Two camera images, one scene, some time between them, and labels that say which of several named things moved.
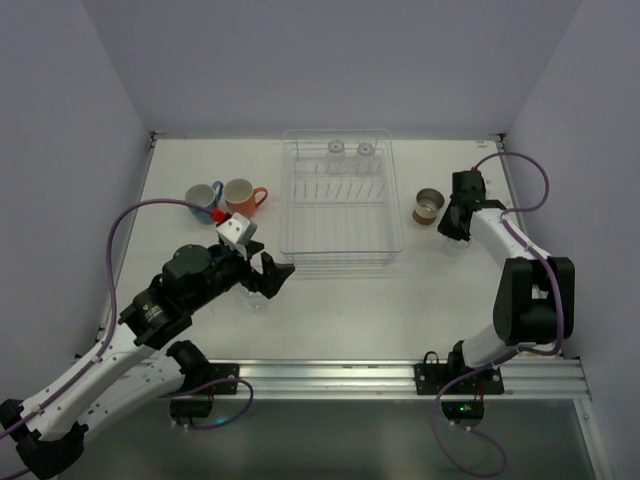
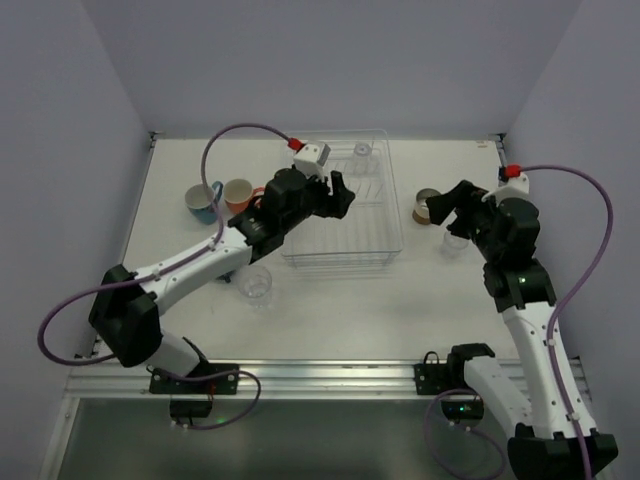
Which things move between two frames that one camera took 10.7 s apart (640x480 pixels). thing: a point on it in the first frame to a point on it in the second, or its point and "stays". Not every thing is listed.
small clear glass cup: [452, 246] stays
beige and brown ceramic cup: [427, 202] stays
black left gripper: [252, 270] to [323, 195]
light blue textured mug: [207, 196] stays
